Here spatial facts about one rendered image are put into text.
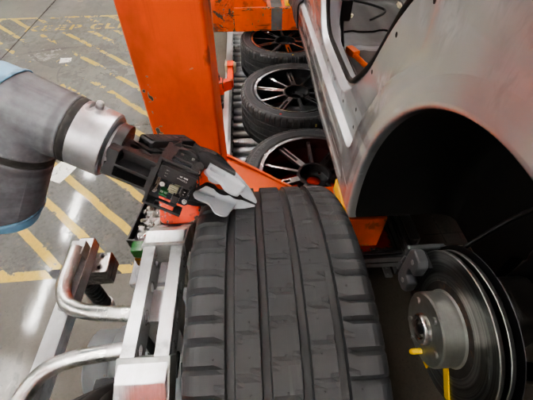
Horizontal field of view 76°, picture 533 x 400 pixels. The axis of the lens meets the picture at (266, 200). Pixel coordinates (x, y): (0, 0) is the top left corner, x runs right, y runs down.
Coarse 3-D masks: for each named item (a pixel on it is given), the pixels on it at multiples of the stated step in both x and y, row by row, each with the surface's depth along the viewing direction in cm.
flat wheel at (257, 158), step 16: (272, 144) 167; (288, 144) 170; (304, 144) 173; (320, 144) 173; (256, 160) 159; (272, 160) 169; (288, 160) 178; (304, 160) 181; (320, 160) 180; (304, 176) 161; (320, 176) 161
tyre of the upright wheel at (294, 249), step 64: (256, 192) 64; (320, 192) 58; (192, 256) 46; (256, 256) 45; (320, 256) 44; (192, 320) 40; (256, 320) 39; (320, 320) 39; (192, 384) 37; (256, 384) 37; (320, 384) 37; (384, 384) 37
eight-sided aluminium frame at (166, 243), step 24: (144, 240) 54; (168, 240) 53; (192, 240) 61; (144, 264) 50; (168, 264) 50; (144, 288) 48; (168, 288) 48; (144, 312) 46; (168, 312) 46; (144, 336) 46; (168, 336) 43; (120, 360) 41; (144, 360) 41; (168, 360) 41; (120, 384) 40; (144, 384) 40; (168, 384) 41
